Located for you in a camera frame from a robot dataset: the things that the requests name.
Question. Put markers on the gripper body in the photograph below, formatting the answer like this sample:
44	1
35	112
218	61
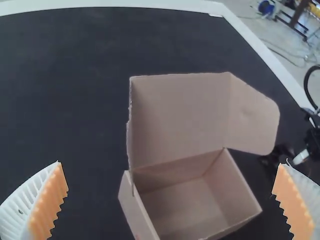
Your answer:
313	142

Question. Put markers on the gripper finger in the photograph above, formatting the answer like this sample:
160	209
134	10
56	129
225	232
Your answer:
297	200
27	207
300	156

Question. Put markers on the cardboard box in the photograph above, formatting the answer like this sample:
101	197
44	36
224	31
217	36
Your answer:
187	112

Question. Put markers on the black mat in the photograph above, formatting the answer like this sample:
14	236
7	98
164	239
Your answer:
62	87

